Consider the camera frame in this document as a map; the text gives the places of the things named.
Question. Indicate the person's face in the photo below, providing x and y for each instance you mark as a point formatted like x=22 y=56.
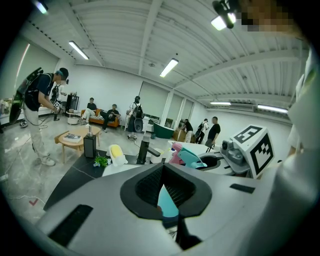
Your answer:
x=267 y=15

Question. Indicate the small green plant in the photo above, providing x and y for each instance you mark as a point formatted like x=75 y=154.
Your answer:
x=102 y=160

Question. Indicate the black soap dispenser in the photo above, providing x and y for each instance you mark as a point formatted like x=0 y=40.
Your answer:
x=89 y=147

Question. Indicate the white sink basin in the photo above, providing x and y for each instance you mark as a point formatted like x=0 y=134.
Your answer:
x=125 y=170

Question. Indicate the black faucet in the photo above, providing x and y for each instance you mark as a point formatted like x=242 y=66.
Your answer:
x=143 y=150

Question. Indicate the white holder with yellow sponge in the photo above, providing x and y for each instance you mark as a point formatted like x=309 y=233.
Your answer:
x=116 y=153

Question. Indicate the person's right forearm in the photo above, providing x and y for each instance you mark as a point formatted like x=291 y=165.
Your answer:
x=291 y=153

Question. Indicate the black tall cabinet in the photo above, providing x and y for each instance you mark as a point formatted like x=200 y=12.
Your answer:
x=72 y=102

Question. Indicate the person's white flower-print shirt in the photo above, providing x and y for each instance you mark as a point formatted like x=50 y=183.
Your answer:
x=305 y=125

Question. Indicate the dark-cover book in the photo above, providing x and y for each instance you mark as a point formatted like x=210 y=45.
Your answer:
x=72 y=137

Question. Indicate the green bathtub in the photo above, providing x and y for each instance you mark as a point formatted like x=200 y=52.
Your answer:
x=163 y=130

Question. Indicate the round white side table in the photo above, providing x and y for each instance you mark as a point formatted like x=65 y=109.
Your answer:
x=73 y=116

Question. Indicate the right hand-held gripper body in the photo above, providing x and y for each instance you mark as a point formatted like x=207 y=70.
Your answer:
x=250 y=150

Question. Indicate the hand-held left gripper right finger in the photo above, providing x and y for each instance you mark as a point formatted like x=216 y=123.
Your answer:
x=230 y=212

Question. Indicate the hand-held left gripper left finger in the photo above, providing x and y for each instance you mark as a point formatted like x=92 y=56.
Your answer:
x=105 y=200

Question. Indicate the ceiling light bar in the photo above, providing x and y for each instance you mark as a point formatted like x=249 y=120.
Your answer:
x=169 y=67
x=218 y=23
x=220 y=103
x=78 y=50
x=272 y=108

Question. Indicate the teal spray bottle pink nozzle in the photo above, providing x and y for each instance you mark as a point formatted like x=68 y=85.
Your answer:
x=187 y=156

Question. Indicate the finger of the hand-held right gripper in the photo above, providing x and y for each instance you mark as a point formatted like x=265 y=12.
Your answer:
x=222 y=171
x=215 y=155

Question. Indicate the cardboard box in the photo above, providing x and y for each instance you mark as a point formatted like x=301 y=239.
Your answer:
x=178 y=135

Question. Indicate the wooden coffee table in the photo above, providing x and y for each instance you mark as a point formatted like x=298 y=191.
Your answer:
x=80 y=132

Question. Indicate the black head-mounted camera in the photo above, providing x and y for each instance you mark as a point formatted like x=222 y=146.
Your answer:
x=226 y=10

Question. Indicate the black sink cabinet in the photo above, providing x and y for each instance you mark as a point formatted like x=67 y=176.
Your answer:
x=75 y=180

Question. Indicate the orange sofa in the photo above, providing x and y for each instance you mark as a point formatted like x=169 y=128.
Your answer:
x=96 y=120

